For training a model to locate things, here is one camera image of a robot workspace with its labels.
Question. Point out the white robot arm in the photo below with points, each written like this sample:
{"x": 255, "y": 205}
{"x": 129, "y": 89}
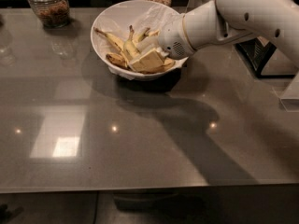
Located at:
{"x": 219, "y": 22}

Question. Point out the left glass granola jar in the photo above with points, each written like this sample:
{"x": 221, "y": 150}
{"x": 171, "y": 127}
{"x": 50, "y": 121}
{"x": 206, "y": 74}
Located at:
{"x": 52, "y": 13}

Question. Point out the small dark-spotted banana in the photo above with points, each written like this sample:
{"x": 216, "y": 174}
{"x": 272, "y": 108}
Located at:
{"x": 119, "y": 60}

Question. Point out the white bowl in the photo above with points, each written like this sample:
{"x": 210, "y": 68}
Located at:
{"x": 118, "y": 16}

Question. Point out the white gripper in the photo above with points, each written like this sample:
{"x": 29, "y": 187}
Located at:
{"x": 172, "y": 39}

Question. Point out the right upright banana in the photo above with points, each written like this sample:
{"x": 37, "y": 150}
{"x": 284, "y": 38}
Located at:
{"x": 153, "y": 33}

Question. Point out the white paper liner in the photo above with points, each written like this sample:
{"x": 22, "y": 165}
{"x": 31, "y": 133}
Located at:
{"x": 149, "y": 16}

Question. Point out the left long banana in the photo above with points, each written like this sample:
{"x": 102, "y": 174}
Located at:
{"x": 114, "y": 41}

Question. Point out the large front banana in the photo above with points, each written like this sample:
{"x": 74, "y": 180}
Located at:
{"x": 129, "y": 47}

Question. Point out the middle small banana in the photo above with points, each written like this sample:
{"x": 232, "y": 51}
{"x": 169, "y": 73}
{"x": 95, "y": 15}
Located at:
{"x": 139, "y": 37}

